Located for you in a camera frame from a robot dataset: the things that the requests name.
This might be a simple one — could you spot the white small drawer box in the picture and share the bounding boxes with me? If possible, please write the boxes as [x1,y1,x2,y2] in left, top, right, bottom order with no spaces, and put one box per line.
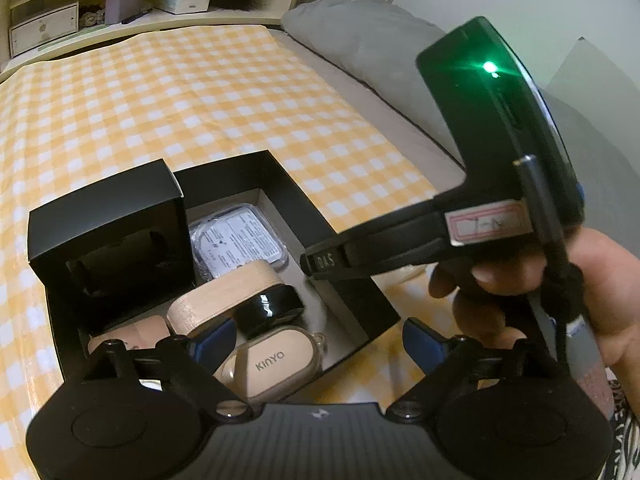
[9,3,78,58]

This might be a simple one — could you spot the black round tin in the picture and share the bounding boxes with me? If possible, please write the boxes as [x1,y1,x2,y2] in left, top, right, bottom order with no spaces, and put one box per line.
[232,284,305,338]

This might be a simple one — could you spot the black storage box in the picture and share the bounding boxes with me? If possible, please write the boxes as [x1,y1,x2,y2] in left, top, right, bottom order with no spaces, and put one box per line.
[49,151,399,377]

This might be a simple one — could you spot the clear square plastic container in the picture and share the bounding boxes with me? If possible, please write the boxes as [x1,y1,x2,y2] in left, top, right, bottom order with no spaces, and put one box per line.
[189,203,288,282]

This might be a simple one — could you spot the small black cardboard box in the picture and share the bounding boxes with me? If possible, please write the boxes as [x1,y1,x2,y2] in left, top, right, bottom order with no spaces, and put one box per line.
[27,159,195,335]

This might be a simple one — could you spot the wooden carved character block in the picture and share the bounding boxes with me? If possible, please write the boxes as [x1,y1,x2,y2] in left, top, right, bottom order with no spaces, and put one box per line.
[88,315,170,353]

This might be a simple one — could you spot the yellow checkered tablecloth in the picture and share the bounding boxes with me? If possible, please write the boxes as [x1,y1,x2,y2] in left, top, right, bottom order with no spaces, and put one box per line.
[1,25,463,479]

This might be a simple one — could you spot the grey pillow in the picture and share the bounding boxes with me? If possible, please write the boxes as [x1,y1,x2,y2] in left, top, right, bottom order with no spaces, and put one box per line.
[278,0,640,340]

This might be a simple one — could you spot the beige Kinyo earbud case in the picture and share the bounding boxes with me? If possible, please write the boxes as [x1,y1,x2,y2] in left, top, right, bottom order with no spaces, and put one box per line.
[214,326,326,404]

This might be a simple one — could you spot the light wooden oval box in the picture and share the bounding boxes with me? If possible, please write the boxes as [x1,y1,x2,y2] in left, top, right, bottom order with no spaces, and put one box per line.
[166,260,284,336]

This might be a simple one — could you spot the person's right hand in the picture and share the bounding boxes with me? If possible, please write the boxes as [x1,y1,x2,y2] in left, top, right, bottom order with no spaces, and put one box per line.
[428,226,640,371]

